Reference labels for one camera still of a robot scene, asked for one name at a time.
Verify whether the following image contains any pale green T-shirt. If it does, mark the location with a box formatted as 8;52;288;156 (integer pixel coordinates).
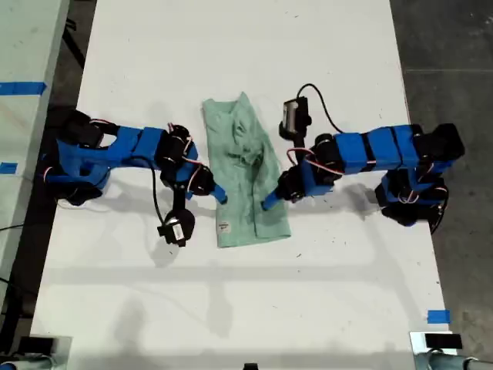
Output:
202;91;292;249

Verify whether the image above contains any long blue tape strip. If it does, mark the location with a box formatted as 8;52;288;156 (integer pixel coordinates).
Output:
0;81;48;96

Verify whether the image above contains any small black box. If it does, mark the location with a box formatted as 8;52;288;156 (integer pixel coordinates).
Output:
424;333;463;350
18;336;55;353

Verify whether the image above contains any grey tube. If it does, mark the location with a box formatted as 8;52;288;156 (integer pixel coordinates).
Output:
414;351;493;370
0;353;59;370

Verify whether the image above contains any black camera stalk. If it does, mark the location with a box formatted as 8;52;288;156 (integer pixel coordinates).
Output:
169;183;196;247
279;119;314;155

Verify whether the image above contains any black camera cable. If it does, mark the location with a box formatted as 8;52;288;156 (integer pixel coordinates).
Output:
295;83;346;134
151;167;166;228

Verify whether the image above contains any black camera box white label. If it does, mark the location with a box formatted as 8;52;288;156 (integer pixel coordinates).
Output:
156;219;188;246

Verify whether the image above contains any grey black camera box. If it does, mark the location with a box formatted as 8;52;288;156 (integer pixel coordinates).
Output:
282;98;309;132

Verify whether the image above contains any black base cable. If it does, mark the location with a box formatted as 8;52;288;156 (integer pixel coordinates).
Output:
428;202;450;235

